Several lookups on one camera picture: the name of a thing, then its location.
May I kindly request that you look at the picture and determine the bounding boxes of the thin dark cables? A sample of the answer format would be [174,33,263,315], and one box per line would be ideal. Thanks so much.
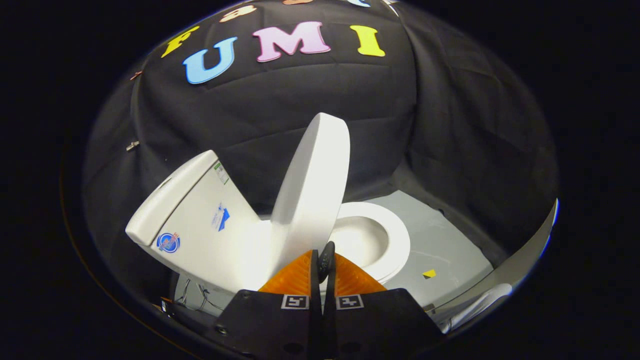
[175,278,226,315]

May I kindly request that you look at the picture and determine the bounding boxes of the black backdrop cloth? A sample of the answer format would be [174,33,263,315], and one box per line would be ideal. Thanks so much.
[82,0,560,301]

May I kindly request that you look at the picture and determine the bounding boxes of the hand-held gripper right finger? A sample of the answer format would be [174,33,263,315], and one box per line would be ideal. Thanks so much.
[317,241,447,360]

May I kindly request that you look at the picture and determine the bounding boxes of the white toilet seat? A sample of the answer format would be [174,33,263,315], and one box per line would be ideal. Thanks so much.
[327,201,412,287]

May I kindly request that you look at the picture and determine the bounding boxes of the white toilet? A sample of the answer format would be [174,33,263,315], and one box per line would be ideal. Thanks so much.
[125,150,412,301]

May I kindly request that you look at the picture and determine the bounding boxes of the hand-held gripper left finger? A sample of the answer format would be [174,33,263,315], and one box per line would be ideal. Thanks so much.
[212,249,323,360]

